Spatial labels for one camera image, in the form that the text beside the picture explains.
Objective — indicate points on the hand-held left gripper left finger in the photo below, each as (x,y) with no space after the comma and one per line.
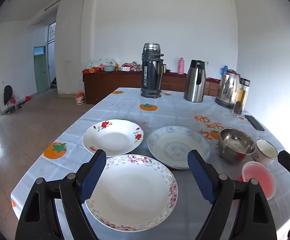
(95,175)

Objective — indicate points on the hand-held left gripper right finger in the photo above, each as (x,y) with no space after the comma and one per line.
(199,177)

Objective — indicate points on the pink plastic bowl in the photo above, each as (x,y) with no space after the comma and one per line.
(259,177)

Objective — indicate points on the blue patterned plate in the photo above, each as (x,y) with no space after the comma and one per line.
(174,145)

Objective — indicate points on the white plate with pink flowers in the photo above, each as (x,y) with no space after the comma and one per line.
(132,192)

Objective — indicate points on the white plate with red flowers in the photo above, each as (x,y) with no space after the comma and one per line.
(115,137)

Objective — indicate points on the stainless steel bowl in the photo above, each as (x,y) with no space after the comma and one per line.
(237,142)

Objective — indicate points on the black smartphone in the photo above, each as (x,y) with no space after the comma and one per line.
(254,123)

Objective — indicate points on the glass tea bottle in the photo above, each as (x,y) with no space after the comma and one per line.
(241,97)

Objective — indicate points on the white tablecloth with orange fruit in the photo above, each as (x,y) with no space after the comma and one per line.
(125,105)

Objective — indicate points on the white plastic bucket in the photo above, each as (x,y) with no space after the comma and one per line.
(80,99)

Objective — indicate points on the dark wooden cabinet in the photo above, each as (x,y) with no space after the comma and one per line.
(110,85)

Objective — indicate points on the stainless steel electric kettle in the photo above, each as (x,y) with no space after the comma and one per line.
(227,87)

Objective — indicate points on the stainless steel thermal carafe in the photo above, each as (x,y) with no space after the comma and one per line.
(193,85)

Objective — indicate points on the red plastic bag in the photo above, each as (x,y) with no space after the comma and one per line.
(28,98)

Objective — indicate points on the orange cardboard box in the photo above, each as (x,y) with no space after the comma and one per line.
(91,70)

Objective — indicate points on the blue thermos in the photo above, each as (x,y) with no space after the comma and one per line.
(224,70)

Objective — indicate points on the teal basin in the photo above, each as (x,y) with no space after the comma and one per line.
(109,68)

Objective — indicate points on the covered food bowl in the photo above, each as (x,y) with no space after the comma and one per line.
(97,63)

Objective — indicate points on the pink thermos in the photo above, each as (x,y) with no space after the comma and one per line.
(180,66)

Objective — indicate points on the green door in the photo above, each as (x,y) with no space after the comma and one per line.
(41,75)

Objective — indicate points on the black vacuum flask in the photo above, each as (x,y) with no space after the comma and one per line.
(150,75)

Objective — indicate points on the floral cloth bundle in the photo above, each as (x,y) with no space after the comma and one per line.
(133,66)

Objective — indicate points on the chair with black jacket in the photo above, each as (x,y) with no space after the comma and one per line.
(8,93)

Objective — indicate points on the barred window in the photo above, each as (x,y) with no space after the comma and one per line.
(52,33)

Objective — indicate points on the fluorescent tube light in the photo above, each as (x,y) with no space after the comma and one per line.
(56,3)

